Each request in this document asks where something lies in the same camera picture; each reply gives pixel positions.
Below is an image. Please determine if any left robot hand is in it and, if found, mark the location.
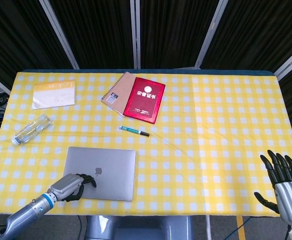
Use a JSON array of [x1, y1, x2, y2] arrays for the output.
[[47, 173, 97, 202]]

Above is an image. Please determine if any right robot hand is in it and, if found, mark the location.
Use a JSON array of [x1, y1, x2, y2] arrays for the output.
[[253, 149, 292, 225]]

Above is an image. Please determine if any silver laptop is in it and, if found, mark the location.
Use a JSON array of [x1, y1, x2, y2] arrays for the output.
[[63, 146, 137, 202]]

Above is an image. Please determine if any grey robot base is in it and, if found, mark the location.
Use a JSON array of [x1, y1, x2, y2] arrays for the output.
[[85, 214, 194, 240]]

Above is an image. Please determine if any clear plastic water bottle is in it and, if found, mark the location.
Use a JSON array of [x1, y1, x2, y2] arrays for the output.
[[11, 114, 54, 146]]

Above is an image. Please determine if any green and black marker pen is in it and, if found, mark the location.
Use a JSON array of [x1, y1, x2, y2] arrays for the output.
[[118, 125, 151, 137]]

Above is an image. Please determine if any yellow and white booklet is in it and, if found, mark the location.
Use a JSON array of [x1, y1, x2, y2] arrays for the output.
[[31, 79, 77, 110]]

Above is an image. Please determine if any yellow checkered tablecloth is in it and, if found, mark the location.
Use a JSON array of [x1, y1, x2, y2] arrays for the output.
[[0, 71, 292, 217]]

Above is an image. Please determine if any brown spiral notebook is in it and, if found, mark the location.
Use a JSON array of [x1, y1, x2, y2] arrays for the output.
[[100, 71, 137, 117]]

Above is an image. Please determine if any red certificate folder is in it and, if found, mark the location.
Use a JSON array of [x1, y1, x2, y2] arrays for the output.
[[122, 76, 166, 125]]

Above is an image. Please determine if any black folding screen partition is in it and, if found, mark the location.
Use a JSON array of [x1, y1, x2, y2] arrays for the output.
[[0, 0, 292, 148]]

